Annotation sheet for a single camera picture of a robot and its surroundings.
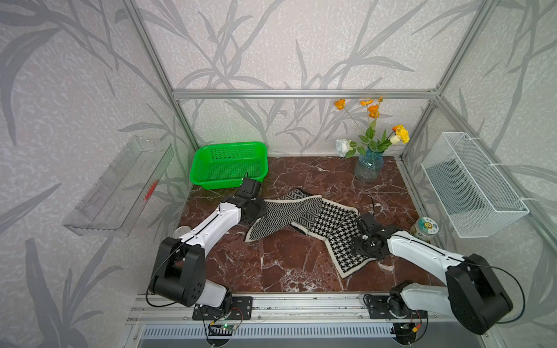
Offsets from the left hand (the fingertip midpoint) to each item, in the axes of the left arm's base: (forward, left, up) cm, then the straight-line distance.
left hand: (264, 209), depth 88 cm
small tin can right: (-8, -64, 0) cm, 65 cm away
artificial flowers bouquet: (+30, -49, +13) cm, 59 cm away
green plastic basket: (+32, +25, -9) cm, 42 cm away
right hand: (-13, -39, -9) cm, 42 cm away
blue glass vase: (+23, -48, +2) cm, 53 cm away
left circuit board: (-39, +11, -11) cm, 43 cm away
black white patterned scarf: (+1, -26, -9) cm, 27 cm away
